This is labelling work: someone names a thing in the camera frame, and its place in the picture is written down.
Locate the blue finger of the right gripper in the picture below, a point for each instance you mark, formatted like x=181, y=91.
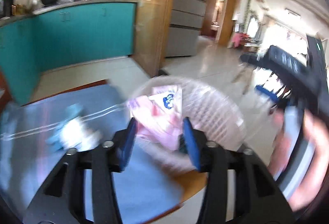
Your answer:
x=272, y=96

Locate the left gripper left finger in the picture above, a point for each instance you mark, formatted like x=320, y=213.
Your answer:
x=124, y=142

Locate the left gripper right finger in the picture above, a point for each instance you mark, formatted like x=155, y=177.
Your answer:
x=195, y=141

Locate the large pink plastic bag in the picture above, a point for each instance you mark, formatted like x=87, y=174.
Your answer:
x=159, y=116

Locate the white tissue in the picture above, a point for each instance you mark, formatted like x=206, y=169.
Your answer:
x=77, y=134

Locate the light blue face mask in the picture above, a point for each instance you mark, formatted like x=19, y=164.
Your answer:
x=55, y=140

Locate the teal kitchen cabinets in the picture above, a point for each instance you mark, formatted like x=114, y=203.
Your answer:
x=61, y=37

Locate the person's right hand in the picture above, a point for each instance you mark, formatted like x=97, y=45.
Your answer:
x=299, y=161

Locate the white plastic laundry basket bin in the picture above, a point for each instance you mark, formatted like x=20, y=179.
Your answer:
x=209, y=111

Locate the dark wooden chair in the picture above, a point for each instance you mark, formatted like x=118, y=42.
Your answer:
x=51, y=90

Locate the blue striped seat cushion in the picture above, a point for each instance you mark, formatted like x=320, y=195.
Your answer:
x=72, y=158

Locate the silver refrigerator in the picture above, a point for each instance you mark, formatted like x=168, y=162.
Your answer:
x=186, y=22

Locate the round steel lid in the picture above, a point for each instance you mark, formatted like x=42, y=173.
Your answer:
x=32, y=5

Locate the black air fryer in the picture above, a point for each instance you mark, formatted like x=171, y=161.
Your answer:
x=6, y=8

